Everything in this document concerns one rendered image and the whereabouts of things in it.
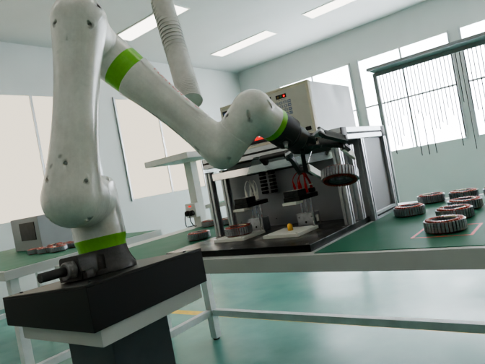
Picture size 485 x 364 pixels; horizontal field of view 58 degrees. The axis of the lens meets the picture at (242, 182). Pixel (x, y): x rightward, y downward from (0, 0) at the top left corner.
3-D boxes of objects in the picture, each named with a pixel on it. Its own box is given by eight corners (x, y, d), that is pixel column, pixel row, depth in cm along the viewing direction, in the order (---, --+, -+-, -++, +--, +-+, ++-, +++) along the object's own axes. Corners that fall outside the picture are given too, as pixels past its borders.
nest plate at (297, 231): (298, 236, 148) (297, 232, 148) (263, 239, 157) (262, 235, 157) (318, 227, 160) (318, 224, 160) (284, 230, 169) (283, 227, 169)
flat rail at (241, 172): (337, 157, 154) (335, 149, 154) (209, 182, 192) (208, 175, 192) (338, 157, 155) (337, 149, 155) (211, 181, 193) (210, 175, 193)
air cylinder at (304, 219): (315, 226, 166) (312, 211, 166) (298, 227, 170) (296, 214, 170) (321, 223, 170) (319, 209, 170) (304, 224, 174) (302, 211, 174)
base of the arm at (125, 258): (58, 289, 92) (52, 261, 93) (22, 295, 101) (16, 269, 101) (149, 261, 114) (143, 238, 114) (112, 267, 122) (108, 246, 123)
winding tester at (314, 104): (316, 133, 162) (307, 79, 162) (228, 154, 188) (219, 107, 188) (357, 131, 193) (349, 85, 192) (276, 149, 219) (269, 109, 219)
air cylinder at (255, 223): (264, 230, 181) (261, 217, 181) (250, 232, 185) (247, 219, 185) (271, 228, 185) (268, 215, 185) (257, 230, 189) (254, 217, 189)
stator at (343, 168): (348, 171, 123) (346, 159, 124) (314, 180, 130) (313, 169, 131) (366, 181, 131) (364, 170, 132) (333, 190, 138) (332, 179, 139)
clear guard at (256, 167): (307, 164, 134) (304, 145, 134) (246, 175, 148) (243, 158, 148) (350, 157, 159) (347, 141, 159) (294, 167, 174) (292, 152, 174)
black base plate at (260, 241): (311, 251, 129) (309, 244, 129) (167, 258, 168) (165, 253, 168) (369, 222, 166) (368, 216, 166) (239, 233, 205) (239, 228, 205)
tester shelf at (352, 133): (343, 139, 153) (340, 126, 153) (203, 170, 195) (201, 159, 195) (385, 135, 188) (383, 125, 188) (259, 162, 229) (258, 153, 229)
